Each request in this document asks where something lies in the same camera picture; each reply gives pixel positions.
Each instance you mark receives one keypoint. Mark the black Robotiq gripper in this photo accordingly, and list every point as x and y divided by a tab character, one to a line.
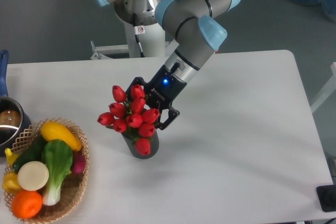
162	89

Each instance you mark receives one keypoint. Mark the red tulip bouquet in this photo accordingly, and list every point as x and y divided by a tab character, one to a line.
129	115

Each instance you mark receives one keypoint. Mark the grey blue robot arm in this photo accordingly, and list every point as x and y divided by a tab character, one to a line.
193	26

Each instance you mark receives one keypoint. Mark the dark grey ribbed vase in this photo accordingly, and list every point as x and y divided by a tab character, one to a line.
142	147

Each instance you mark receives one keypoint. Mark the purple red radish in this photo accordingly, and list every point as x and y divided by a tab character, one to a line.
78	163

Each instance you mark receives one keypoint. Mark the yellow squash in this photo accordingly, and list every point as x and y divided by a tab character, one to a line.
55	131

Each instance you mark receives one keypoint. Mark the green bok choy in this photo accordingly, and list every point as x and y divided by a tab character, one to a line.
57	156

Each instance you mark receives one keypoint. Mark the woven wicker basket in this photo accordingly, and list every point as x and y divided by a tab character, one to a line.
74	185

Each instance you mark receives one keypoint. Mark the dark green cucumber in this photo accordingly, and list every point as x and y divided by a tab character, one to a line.
32	153

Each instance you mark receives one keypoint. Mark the cream round disc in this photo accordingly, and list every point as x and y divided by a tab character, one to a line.
33	176

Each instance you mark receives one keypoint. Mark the small yellow gourd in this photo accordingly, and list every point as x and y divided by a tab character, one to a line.
10	156

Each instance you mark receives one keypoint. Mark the orange fruit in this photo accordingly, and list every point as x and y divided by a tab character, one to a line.
26	204

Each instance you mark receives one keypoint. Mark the yellow bell pepper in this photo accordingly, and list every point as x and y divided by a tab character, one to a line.
11	184

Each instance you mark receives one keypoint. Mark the black device at edge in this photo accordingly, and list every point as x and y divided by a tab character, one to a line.
326	196

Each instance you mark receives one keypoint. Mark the blue handled saucepan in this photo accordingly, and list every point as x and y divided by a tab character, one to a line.
13	118

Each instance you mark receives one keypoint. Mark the white furniture frame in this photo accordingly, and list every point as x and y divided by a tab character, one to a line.
327	89

